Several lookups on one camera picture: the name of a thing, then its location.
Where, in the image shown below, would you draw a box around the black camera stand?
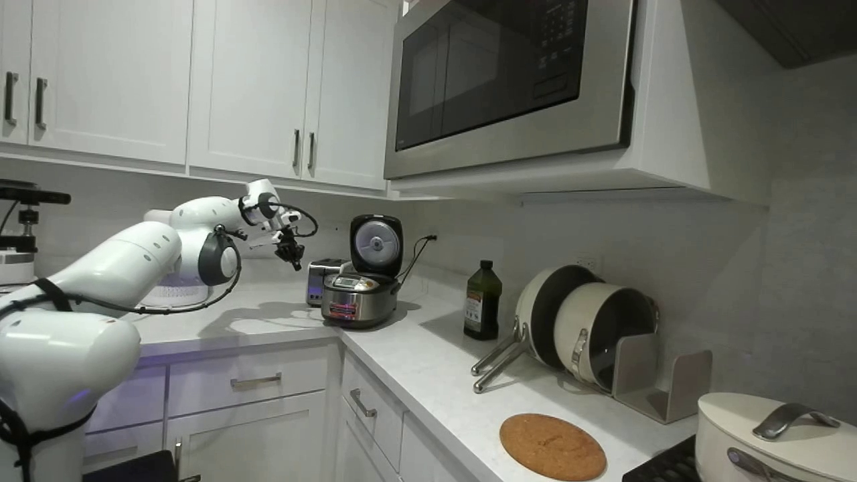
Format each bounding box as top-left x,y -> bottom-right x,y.
0,180 -> 72,286

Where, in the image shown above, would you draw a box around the white upper kitchen cabinets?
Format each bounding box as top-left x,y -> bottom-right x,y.
0,0 -> 400,195

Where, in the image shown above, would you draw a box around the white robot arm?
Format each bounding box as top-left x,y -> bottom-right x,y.
0,180 -> 317,482

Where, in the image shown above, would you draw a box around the dark olive oil bottle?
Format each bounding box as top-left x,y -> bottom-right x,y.
463,260 -> 500,341

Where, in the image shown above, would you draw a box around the cream pot with lid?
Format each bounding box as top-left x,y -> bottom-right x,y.
696,390 -> 857,482

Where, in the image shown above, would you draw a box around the cream frying pan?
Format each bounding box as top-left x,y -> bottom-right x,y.
471,266 -> 598,374

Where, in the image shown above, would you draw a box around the stainless steel microwave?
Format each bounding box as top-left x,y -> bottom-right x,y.
385,0 -> 641,180

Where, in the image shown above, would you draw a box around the silver toaster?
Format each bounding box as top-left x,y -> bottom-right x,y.
306,258 -> 349,309

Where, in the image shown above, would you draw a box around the cream saucepan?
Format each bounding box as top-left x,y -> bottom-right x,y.
471,282 -> 660,394

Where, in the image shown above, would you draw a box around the beige pan rack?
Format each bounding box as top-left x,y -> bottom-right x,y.
610,335 -> 712,426

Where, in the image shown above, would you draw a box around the white lower cabinets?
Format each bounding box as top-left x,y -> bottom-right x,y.
83,342 -> 476,482

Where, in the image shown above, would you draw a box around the silver rice cooker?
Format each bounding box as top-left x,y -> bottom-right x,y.
321,213 -> 404,330

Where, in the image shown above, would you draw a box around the cork trivet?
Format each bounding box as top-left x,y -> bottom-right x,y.
499,413 -> 609,482

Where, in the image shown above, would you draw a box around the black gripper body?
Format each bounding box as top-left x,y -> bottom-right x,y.
275,213 -> 306,268

